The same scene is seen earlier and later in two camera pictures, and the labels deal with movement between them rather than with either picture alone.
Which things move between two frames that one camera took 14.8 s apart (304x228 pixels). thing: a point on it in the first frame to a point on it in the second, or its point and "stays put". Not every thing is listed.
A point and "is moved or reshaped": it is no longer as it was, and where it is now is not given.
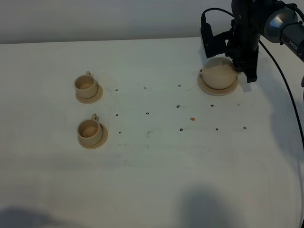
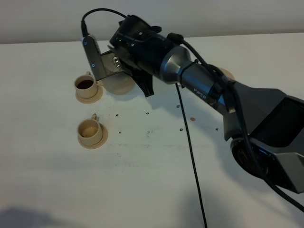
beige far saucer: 95,98 stays put
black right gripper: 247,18 to 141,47
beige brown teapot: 219,72 is moved or reshaped
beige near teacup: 90,130 stays put
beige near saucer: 104,137 stays put
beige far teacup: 86,86 stays put
